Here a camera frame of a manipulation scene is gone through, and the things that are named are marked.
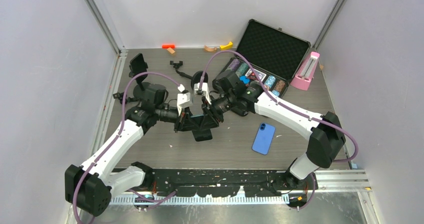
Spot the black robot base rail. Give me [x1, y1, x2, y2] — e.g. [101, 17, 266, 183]
[133, 169, 318, 197]

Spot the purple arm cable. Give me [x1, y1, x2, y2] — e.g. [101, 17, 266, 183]
[72, 72, 186, 224]
[198, 50, 360, 211]

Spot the dark green-edged smartphone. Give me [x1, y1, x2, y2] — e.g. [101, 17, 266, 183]
[192, 129, 213, 142]

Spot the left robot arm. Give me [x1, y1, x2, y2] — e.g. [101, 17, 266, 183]
[65, 83, 192, 218]

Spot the small-clamp black phone stand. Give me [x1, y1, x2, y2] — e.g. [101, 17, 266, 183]
[169, 61, 203, 90]

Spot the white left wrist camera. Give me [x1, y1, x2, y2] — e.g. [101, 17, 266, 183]
[176, 84, 193, 115]

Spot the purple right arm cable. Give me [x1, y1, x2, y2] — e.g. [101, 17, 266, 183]
[198, 50, 360, 211]

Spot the purple chip stack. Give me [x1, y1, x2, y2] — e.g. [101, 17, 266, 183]
[228, 59, 240, 71]

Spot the brown chip stack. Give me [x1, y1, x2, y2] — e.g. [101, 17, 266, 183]
[272, 80, 286, 96]

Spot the black poker chip case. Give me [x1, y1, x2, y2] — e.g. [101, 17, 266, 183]
[211, 19, 311, 116]

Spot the blue smartphone face down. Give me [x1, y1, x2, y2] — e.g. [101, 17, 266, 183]
[252, 123, 276, 155]

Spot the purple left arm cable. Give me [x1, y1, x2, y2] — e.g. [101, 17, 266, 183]
[72, 72, 186, 224]

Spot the blue round chip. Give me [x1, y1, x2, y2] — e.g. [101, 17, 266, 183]
[239, 76, 250, 86]

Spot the brown wooden arch block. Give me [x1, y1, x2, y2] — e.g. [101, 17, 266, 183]
[203, 45, 218, 53]

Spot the black smartphone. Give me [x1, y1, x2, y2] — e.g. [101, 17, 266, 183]
[128, 53, 148, 78]

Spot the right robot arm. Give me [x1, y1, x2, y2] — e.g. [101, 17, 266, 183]
[211, 70, 346, 189]

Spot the pink metronome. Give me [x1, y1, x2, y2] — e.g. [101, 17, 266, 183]
[290, 52, 320, 91]

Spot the light blue chip stack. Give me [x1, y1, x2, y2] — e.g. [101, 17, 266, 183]
[264, 75, 276, 89]

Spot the tan wooden block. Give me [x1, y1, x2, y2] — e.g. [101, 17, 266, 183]
[167, 48, 176, 55]

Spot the orange wooden block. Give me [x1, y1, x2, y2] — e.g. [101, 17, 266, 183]
[162, 44, 175, 49]

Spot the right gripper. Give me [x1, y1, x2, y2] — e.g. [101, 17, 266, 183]
[200, 92, 236, 132]

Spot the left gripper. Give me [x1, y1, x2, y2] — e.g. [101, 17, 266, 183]
[155, 105, 201, 133]

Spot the green chip stack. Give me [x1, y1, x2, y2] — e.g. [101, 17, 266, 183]
[236, 63, 249, 77]

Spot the yellow wooden block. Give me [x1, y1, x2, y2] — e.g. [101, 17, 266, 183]
[219, 41, 233, 51]

